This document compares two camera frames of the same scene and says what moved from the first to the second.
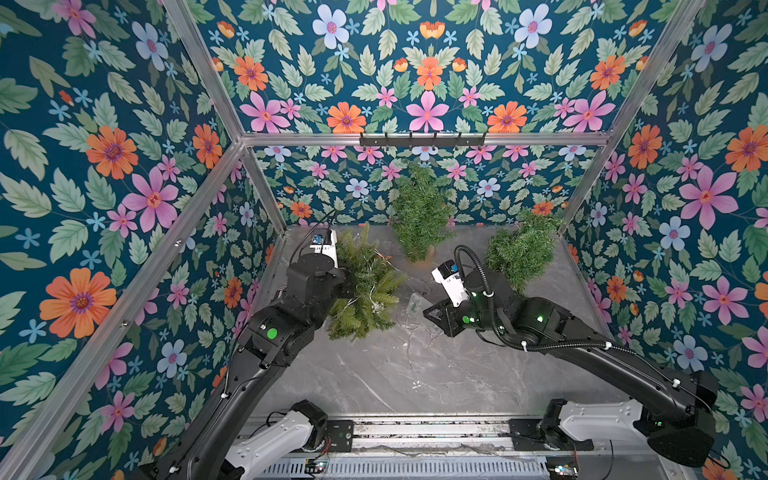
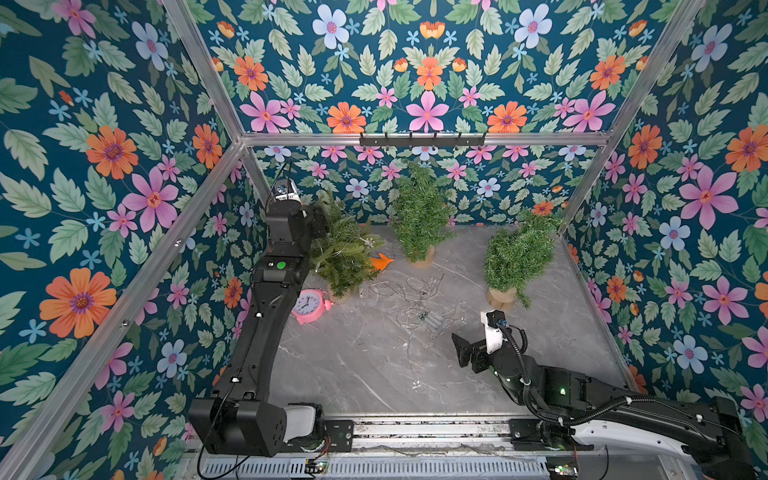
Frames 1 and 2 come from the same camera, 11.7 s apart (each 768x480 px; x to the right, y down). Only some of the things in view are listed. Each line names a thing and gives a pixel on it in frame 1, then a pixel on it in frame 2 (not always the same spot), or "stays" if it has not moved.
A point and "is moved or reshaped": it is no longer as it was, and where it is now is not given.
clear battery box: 418,304 is moved or reshaped
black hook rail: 422,141 stays
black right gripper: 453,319 -> 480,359
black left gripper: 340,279 -> 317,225
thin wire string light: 375,304 -> 423,319
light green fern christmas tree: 367,302 -> 341,250
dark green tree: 420,214 stays
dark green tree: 525,251 stays
